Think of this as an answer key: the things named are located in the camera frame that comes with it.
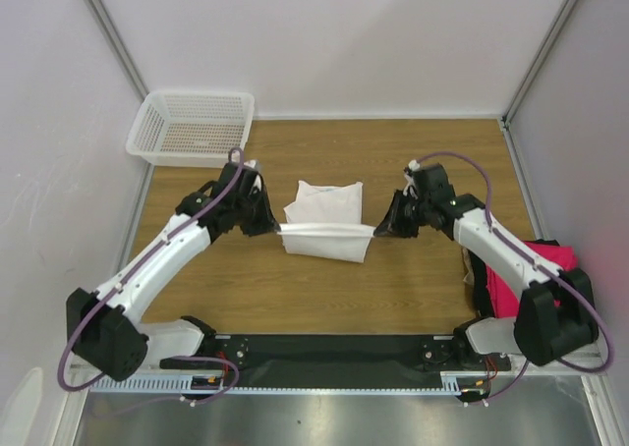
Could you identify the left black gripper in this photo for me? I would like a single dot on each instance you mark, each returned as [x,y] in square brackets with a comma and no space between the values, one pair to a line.
[266,223]

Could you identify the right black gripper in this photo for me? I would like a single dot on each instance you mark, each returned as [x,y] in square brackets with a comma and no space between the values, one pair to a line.
[406,212]

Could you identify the white t shirt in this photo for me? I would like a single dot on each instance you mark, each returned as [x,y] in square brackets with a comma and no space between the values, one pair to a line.
[326,222]

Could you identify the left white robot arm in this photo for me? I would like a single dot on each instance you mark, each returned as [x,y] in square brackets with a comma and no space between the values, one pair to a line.
[104,326]

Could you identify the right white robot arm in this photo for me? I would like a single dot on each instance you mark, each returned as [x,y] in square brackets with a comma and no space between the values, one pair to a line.
[553,317]

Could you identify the folded black t shirt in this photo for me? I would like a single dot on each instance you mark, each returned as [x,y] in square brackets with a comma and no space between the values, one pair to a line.
[490,295]

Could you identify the white plastic basket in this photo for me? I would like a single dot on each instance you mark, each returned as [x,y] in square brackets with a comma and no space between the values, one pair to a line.
[177,128]

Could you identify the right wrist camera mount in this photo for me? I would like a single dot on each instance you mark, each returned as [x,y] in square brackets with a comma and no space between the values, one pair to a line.
[412,173]

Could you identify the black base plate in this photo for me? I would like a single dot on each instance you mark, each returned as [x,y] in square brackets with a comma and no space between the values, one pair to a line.
[363,362]

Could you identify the aluminium frame rail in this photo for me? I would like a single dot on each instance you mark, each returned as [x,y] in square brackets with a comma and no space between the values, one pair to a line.
[198,379]

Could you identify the left corner aluminium post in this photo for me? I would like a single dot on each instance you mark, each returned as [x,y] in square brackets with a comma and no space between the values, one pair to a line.
[117,44]

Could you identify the corner aluminium post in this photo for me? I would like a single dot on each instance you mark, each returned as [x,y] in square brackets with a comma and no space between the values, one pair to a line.
[117,44]
[557,25]

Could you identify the right corner aluminium post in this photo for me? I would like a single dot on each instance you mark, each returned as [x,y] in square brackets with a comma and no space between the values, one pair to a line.
[557,25]

